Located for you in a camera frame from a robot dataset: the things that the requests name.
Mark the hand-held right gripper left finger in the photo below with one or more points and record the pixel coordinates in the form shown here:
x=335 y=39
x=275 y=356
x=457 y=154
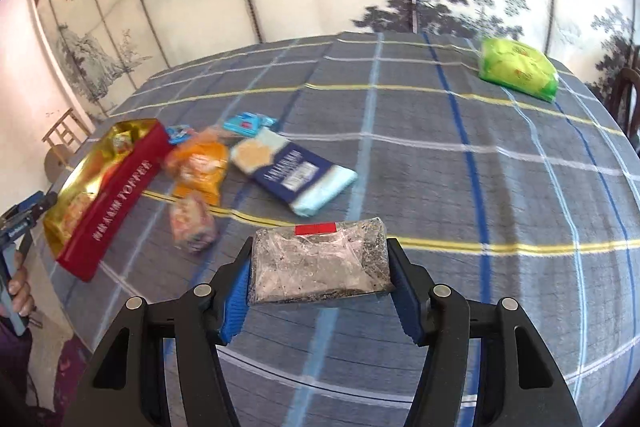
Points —
x=239 y=297

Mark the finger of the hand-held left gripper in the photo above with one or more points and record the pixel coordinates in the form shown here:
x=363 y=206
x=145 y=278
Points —
x=32 y=209

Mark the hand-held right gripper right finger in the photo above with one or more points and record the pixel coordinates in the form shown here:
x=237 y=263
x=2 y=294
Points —
x=404 y=302

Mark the red and gold tin box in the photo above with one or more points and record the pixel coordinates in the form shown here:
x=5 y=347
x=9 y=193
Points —
x=115 y=207

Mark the grey sesame bar packet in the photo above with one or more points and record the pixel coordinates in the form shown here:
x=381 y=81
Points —
x=320 y=262

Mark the person's left hand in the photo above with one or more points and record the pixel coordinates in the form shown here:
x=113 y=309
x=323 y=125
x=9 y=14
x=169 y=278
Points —
x=22 y=289

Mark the round stone disc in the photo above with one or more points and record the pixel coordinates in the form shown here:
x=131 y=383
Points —
x=55 y=164

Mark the light wooden chair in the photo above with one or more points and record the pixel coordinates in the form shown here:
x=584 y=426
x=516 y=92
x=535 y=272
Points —
x=62 y=132

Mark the pink candy packet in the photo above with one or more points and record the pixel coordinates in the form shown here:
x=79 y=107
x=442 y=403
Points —
x=192 y=224

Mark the blue cracker packet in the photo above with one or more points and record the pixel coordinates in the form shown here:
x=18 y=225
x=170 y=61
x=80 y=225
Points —
x=290 y=172

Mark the orange snack bag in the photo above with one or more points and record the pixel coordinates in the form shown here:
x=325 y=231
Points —
x=200 y=164

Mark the grey plaid tablecloth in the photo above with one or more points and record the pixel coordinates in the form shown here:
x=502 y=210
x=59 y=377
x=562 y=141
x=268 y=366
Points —
x=425 y=157

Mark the cyan candy packet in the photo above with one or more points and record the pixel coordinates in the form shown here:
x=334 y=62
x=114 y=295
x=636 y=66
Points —
x=245 y=123

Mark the green snack bag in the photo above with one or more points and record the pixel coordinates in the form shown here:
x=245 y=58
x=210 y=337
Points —
x=515 y=67

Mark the dark wooden chair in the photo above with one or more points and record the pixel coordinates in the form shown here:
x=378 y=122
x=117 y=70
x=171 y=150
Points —
x=629 y=102

